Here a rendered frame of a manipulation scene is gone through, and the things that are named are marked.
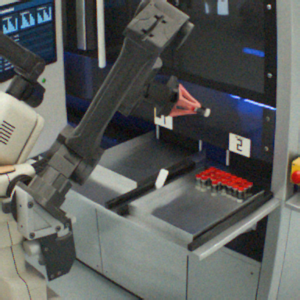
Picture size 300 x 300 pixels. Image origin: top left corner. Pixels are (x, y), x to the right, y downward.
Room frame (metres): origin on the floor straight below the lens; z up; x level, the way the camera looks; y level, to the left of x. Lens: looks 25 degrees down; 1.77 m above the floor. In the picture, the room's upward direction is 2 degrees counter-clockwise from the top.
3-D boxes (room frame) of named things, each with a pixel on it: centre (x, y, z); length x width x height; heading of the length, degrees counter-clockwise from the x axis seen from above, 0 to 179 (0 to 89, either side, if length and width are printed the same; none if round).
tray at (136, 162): (1.84, 0.01, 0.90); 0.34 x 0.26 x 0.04; 134
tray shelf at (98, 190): (1.66, -0.05, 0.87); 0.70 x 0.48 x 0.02; 44
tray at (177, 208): (1.51, -0.14, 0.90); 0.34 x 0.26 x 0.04; 134
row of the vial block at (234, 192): (1.59, -0.22, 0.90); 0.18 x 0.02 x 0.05; 43
